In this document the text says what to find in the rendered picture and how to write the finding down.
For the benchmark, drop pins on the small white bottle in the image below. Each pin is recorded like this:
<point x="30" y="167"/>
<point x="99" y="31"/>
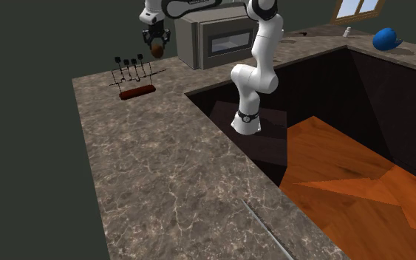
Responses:
<point x="346" y="32"/>

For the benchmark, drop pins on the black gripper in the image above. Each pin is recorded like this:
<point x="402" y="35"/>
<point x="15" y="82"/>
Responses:
<point x="156" y="28"/>

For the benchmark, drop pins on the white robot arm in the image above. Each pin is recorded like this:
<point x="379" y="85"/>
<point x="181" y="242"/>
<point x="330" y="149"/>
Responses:
<point x="262" y="46"/>

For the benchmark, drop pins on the wooden framed window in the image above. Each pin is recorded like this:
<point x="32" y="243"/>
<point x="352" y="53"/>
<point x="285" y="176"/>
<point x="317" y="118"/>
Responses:
<point x="359" y="9"/>

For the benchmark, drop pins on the brown round object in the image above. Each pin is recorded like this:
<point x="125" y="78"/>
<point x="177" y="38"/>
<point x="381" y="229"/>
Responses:
<point x="157" y="51"/>

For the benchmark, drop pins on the grey microwave oven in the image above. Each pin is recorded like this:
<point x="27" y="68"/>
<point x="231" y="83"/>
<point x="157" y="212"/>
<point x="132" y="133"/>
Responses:
<point x="197" y="43"/>

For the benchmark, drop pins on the dark robot stand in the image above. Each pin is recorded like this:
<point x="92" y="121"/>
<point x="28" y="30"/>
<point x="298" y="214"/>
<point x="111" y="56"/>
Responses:
<point x="269" y="140"/>

